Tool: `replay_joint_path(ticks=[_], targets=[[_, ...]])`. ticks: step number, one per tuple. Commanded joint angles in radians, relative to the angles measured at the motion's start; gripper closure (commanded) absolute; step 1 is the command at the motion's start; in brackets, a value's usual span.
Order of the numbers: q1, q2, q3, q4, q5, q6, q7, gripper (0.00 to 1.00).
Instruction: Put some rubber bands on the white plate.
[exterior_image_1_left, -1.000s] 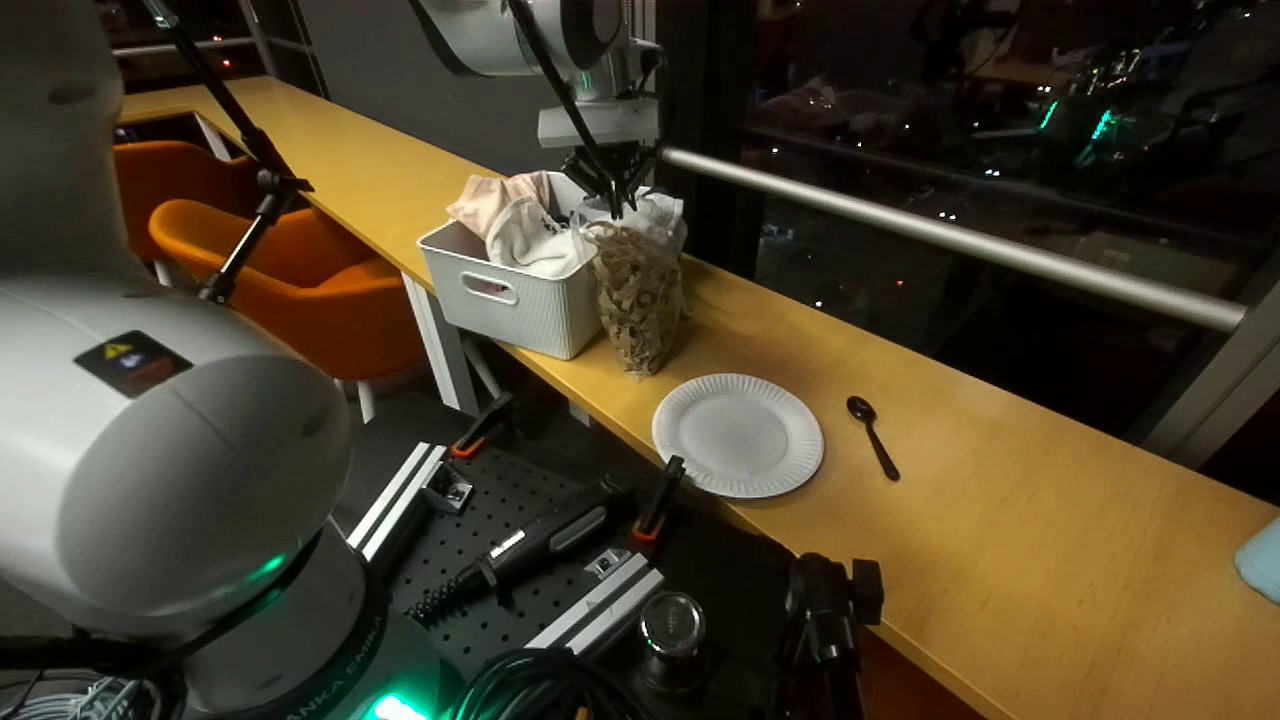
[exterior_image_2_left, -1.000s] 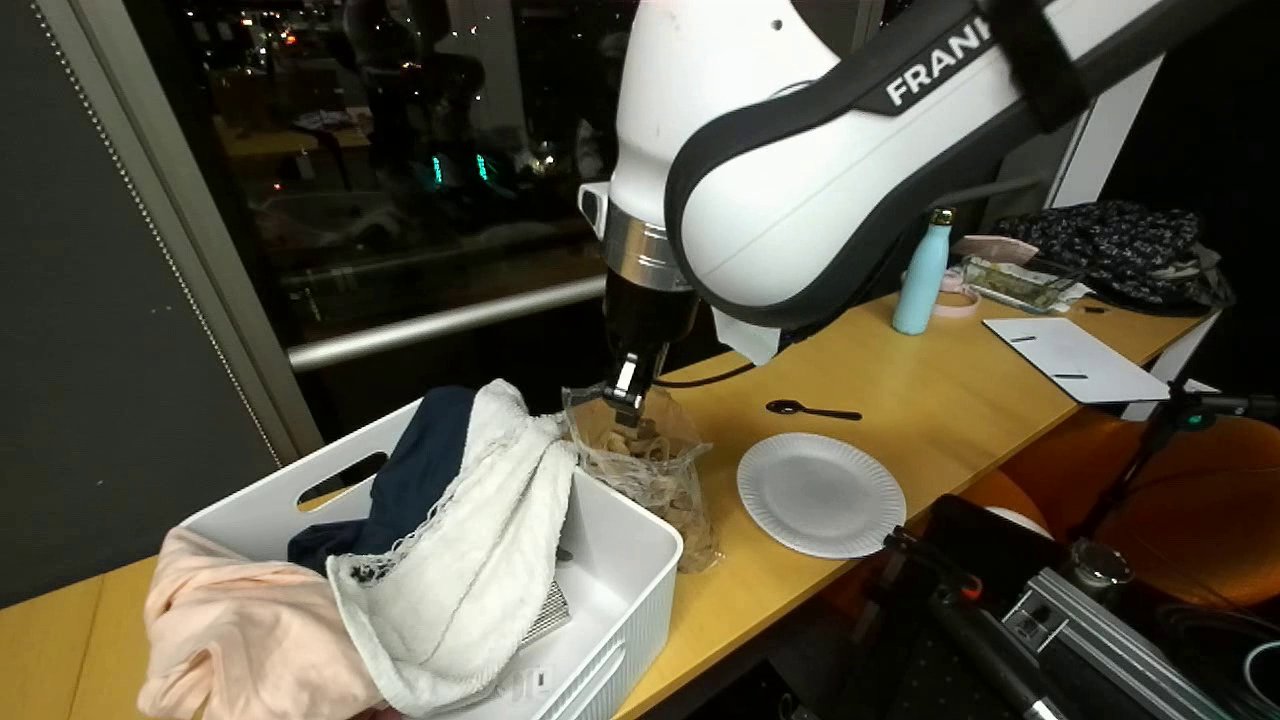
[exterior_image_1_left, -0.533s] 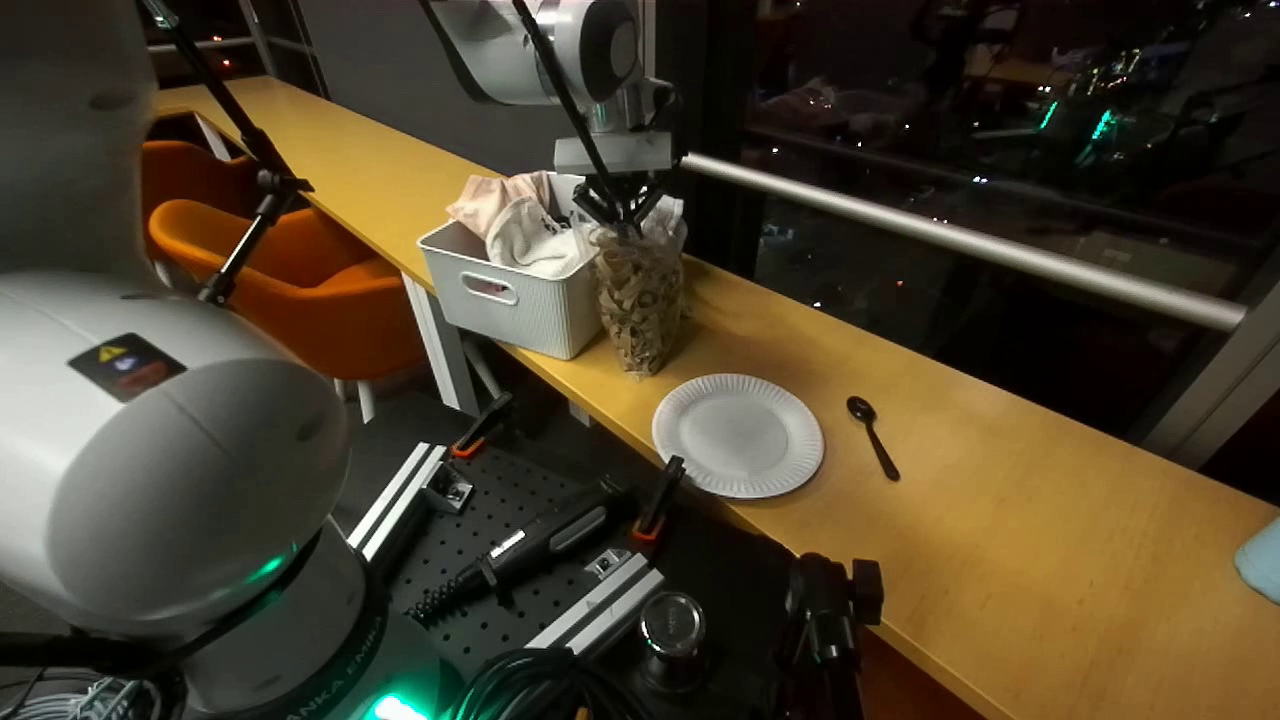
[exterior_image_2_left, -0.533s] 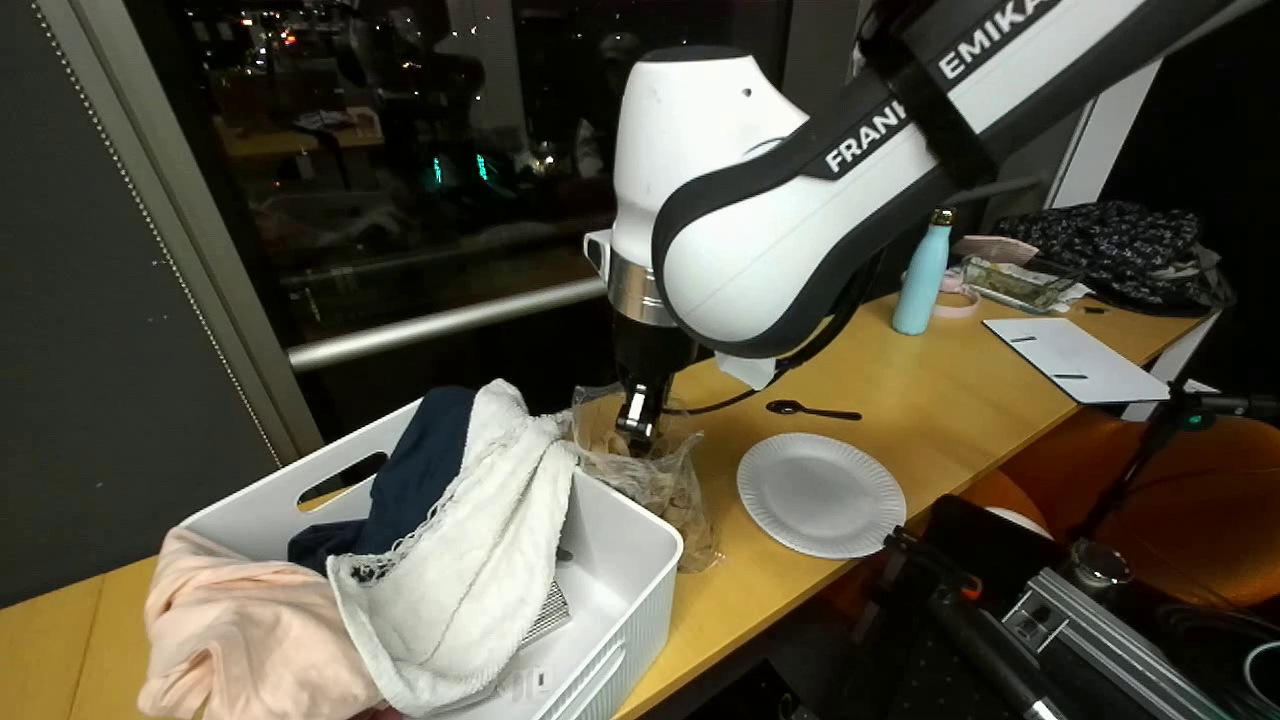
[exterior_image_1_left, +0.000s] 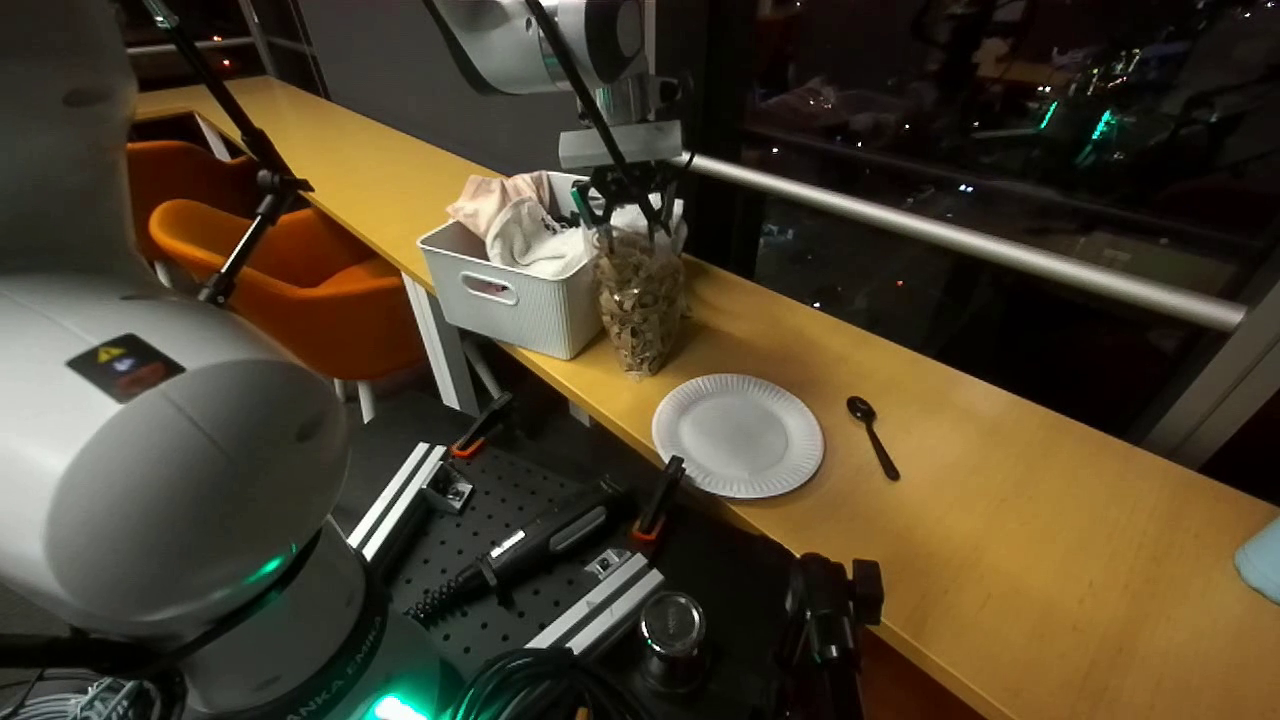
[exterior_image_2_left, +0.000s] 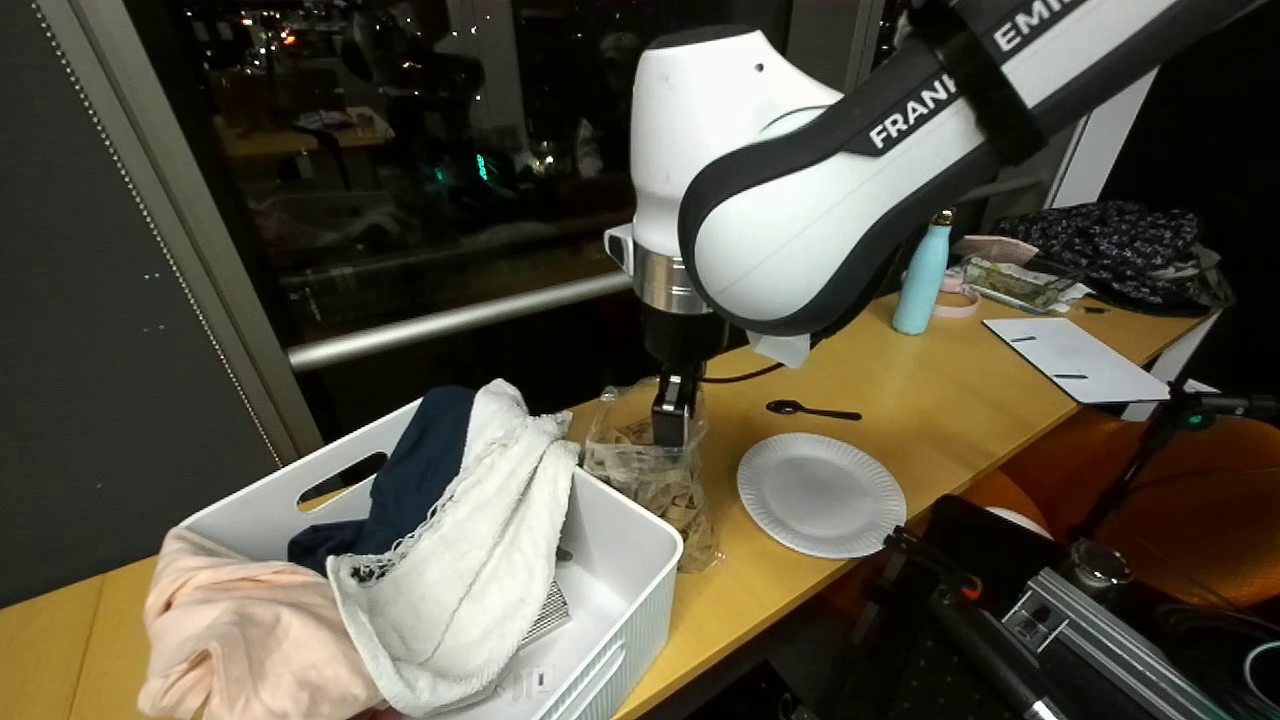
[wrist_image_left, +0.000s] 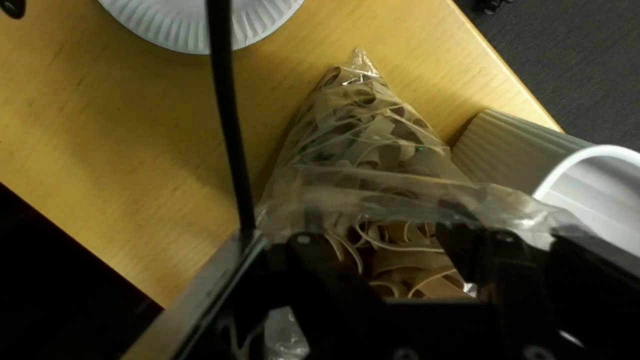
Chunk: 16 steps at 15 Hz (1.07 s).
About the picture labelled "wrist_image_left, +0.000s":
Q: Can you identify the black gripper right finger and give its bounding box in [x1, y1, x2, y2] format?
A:
[458, 227, 564, 360]

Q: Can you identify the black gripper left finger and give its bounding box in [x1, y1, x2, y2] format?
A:
[284, 231, 384, 360]

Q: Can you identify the clear bag of nuts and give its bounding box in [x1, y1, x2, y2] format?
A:
[254, 46, 556, 305]

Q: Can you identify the white paper plate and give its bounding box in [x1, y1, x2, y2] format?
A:
[97, 0, 308, 58]

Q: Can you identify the white plastic storage bin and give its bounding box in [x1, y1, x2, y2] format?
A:
[450, 109, 640, 261]

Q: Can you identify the black cable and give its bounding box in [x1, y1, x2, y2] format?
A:
[205, 0, 261, 236]

